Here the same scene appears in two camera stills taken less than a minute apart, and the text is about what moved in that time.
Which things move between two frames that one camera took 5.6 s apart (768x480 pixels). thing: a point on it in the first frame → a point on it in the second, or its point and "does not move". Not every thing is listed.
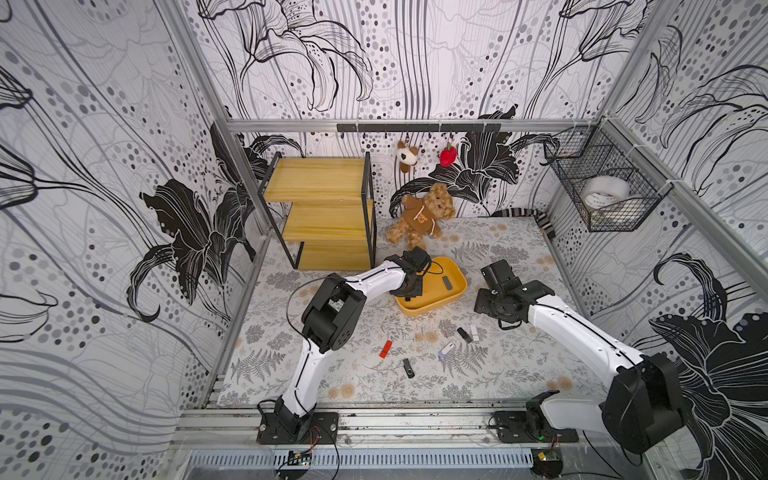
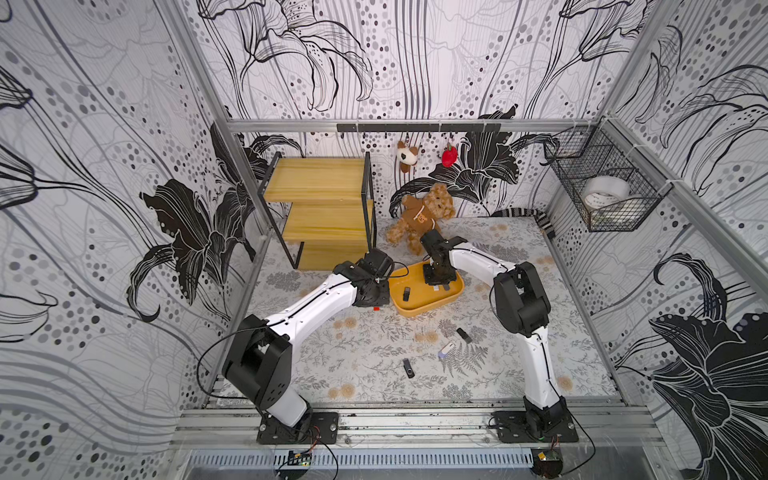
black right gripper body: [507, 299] → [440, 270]
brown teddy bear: [423, 217] does not move
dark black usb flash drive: [465, 335] does not move
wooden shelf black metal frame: [321, 212] does not move
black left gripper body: [411, 289] → [375, 296]
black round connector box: [547, 463] does not move
